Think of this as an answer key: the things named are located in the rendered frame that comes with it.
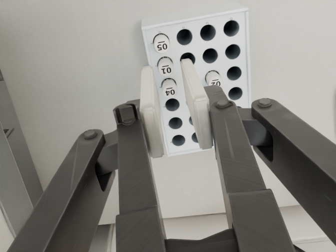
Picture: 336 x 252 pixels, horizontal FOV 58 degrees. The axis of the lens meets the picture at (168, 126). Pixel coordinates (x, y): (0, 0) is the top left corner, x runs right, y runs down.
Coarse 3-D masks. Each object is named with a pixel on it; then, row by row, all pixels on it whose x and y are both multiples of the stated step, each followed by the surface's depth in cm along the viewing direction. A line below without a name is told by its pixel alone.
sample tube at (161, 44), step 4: (156, 36) 24; (160, 36) 23; (164, 36) 23; (156, 40) 23; (160, 40) 23; (164, 40) 23; (168, 40) 23; (156, 44) 23; (160, 44) 23; (164, 44) 23; (168, 44) 23; (156, 48) 23; (160, 48) 23; (164, 48) 23; (168, 48) 23; (160, 52) 23; (164, 52) 23
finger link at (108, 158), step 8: (104, 136) 15; (112, 136) 15; (104, 144) 14; (112, 144) 14; (104, 152) 14; (112, 152) 14; (104, 160) 14; (112, 160) 14; (96, 168) 14; (104, 168) 14; (112, 168) 14
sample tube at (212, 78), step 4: (208, 72) 26; (212, 72) 25; (216, 72) 26; (208, 76) 25; (212, 76) 25; (216, 76) 25; (208, 80) 25; (212, 80) 25; (216, 80) 25; (220, 80) 25; (208, 84) 25; (212, 84) 25; (216, 84) 25; (220, 84) 25
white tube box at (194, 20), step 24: (144, 24) 24; (168, 24) 23; (192, 24) 24; (216, 24) 24; (240, 24) 24; (192, 48) 25; (216, 48) 25; (240, 48) 25; (240, 72) 26; (240, 96) 27; (168, 120) 28; (168, 144) 29; (192, 144) 29
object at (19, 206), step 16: (0, 128) 22; (0, 144) 22; (0, 160) 22; (0, 176) 21; (16, 176) 24; (0, 192) 21; (16, 192) 24; (0, 208) 21; (16, 208) 23; (32, 208) 26; (0, 224) 21; (16, 224) 23; (0, 240) 21
